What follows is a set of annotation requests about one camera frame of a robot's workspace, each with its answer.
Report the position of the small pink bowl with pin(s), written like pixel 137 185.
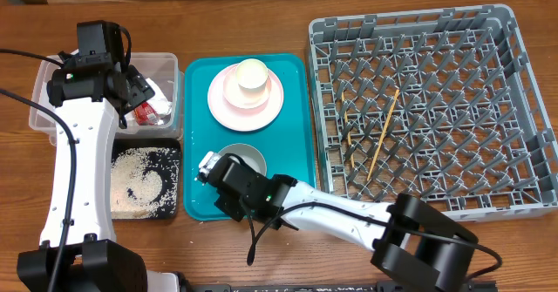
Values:
pixel 241 97

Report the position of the pink plate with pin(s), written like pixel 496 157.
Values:
pixel 241 119

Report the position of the grey bowl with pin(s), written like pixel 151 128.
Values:
pixel 249 154

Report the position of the white cooked rice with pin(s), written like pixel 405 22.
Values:
pixel 139 183

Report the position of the teal serving tray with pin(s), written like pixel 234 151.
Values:
pixel 286 143

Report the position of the black food waste tray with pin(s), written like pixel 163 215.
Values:
pixel 146 178

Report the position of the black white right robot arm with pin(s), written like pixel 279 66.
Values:
pixel 413 243

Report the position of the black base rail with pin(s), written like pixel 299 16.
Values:
pixel 383 286

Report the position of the grey dishwasher rack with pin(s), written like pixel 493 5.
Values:
pixel 469 134

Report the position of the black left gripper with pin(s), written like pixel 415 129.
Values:
pixel 141 88

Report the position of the pale green cup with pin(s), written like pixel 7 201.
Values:
pixel 251 75

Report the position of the clear plastic waste bin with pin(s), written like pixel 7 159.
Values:
pixel 161 71

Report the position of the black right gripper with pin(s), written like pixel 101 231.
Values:
pixel 234 207

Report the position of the white tissue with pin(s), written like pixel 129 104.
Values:
pixel 159 101

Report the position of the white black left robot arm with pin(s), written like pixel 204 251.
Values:
pixel 90 96

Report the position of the red snack wrapper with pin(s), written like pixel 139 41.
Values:
pixel 145 115

